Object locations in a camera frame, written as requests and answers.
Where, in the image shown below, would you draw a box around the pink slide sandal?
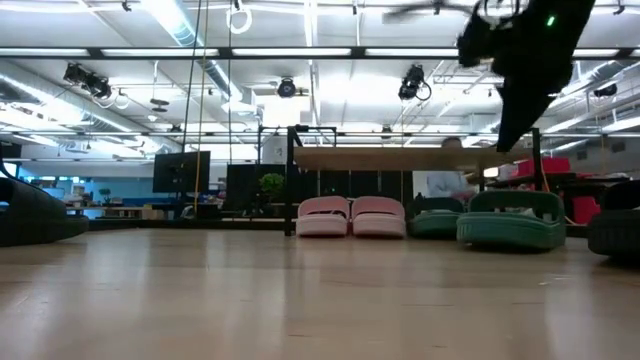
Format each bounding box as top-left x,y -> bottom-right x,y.
295,195 -> 351,238
349,195 -> 408,239

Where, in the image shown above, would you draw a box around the black ceiling camera pair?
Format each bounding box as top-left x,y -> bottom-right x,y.
62,62 -> 114,100

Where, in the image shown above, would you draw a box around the black partition panels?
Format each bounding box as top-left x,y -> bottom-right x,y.
225,163 -> 414,218

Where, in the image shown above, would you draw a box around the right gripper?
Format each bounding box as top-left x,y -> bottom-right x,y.
456,12 -> 577,154

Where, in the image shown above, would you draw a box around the green slide sandal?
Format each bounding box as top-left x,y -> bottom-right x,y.
406,196 -> 467,240
455,189 -> 568,252

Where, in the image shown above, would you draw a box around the wooden shelf black metal frame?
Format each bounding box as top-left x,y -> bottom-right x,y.
283,124 -> 545,238

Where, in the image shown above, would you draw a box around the small green potted plant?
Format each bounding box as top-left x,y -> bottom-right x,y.
258,172 -> 286,219

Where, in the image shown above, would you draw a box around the hanging black cable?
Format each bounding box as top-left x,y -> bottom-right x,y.
180,0 -> 203,217

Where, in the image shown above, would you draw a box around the white looped cable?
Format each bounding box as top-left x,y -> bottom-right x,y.
225,2 -> 253,36

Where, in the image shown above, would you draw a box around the round black ceiling camera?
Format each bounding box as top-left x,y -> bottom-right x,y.
276,76 -> 298,99

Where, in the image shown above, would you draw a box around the person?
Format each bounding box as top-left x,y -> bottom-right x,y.
426,136 -> 477,199

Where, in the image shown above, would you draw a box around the red storage bins rack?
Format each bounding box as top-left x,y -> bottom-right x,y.
499,157 -> 632,226

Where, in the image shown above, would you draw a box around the black ceiling camera with cable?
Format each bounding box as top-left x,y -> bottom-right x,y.
397,63 -> 433,102

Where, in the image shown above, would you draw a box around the black overhead rig crossbar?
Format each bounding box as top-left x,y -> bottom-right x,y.
0,46 -> 640,62

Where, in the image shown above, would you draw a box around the black monitor screen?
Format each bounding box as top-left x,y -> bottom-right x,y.
152,150 -> 212,194

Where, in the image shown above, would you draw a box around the black slide sandal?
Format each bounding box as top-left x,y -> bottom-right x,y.
586,179 -> 640,259
0,176 -> 91,248

